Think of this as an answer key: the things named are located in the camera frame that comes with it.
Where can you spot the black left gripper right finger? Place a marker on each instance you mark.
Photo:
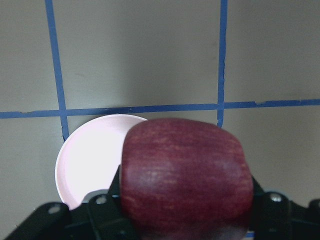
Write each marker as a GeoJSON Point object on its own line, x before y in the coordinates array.
{"type": "Point", "coordinates": [275, 217]}

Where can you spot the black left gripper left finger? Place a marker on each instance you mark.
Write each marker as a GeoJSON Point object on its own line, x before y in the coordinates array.
{"type": "Point", "coordinates": [98, 218]}

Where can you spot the red apple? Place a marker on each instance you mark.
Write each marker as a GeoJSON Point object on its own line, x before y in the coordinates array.
{"type": "Point", "coordinates": [183, 179]}

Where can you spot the pink plate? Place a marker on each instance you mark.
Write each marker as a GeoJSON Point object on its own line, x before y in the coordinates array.
{"type": "Point", "coordinates": [89, 158]}

